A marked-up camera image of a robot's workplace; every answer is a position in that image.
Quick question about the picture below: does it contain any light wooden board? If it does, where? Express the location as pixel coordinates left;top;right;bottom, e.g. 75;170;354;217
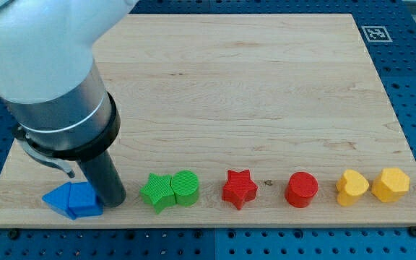
0;14;416;229

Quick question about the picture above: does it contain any yellow heart block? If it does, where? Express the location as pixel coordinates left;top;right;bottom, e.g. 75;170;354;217
336;169;369;207

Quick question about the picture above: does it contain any black board corner screw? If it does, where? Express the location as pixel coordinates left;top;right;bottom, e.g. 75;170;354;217
407;226;416;238
7;229;20;240

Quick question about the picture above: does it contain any red cylinder block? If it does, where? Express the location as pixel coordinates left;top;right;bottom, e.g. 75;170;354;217
284;172;319;208

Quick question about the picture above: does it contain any blue triangle block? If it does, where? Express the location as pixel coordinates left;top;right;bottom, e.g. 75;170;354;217
42;182;77;220

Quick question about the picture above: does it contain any blue cube block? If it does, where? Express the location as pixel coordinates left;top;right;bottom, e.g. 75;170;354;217
68;182;103;217

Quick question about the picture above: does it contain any white fiducial marker tag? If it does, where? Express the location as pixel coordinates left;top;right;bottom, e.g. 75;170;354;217
362;25;392;43

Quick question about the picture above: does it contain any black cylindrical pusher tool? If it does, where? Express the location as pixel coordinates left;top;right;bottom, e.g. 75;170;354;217
77;151;126;207

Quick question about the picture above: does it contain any green cylinder block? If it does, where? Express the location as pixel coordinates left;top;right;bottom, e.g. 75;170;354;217
171;170;199;207

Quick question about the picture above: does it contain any yellow hexagon block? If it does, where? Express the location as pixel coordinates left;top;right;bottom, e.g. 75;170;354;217
370;168;410;203

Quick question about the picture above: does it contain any black board corner screw right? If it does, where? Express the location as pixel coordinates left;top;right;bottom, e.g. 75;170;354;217
407;226;416;238

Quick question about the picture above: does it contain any black board corner screw left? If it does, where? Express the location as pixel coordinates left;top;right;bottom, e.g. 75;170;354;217
7;229;20;240

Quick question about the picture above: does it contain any green star block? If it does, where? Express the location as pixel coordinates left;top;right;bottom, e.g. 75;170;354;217
139;173;176;214

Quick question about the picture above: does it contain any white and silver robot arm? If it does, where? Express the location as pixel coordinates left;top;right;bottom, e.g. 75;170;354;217
0;0;137;176

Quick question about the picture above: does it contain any red star block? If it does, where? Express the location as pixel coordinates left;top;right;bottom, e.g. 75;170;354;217
222;169;258;210

